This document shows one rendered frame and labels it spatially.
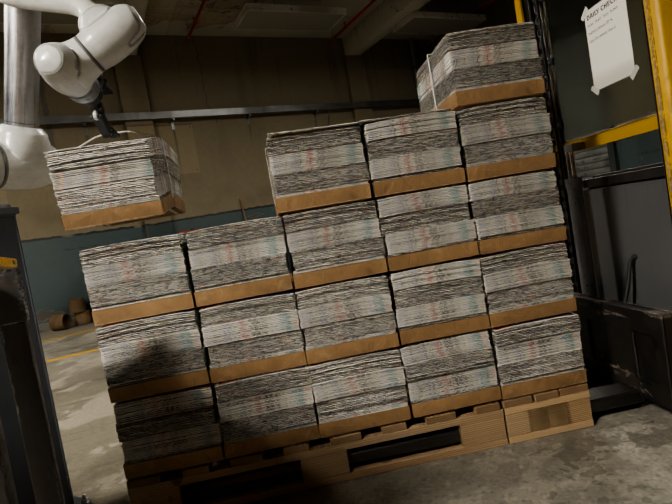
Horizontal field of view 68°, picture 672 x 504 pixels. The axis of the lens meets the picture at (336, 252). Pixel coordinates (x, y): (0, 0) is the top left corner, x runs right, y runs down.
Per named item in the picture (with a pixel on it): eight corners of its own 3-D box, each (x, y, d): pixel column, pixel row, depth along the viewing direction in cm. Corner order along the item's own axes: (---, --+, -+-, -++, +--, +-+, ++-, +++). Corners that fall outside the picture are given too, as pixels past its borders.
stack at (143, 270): (164, 467, 183) (121, 245, 179) (466, 403, 194) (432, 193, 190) (132, 529, 144) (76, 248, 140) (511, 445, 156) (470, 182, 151)
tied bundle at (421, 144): (356, 206, 187) (345, 145, 186) (431, 193, 189) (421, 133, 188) (374, 199, 149) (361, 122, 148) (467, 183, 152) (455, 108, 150)
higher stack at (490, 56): (464, 403, 194) (411, 72, 187) (536, 388, 197) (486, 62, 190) (508, 445, 156) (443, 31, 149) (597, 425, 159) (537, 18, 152)
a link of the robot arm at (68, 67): (73, 108, 133) (112, 79, 135) (44, 87, 118) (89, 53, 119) (46, 77, 133) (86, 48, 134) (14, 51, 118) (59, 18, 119)
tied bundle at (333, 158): (276, 219, 184) (265, 157, 182) (353, 206, 187) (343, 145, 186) (277, 215, 146) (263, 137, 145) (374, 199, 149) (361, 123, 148)
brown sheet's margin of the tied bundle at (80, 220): (83, 221, 159) (80, 208, 158) (174, 206, 162) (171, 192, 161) (64, 231, 144) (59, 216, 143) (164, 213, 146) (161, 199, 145)
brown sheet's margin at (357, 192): (276, 217, 183) (274, 206, 183) (352, 205, 187) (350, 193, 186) (277, 213, 146) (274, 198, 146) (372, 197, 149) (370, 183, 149)
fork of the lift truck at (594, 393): (330, 456, 162) (328, 443, 162) (626, 392, 172) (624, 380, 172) (333, 471, 153) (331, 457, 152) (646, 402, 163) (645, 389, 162)
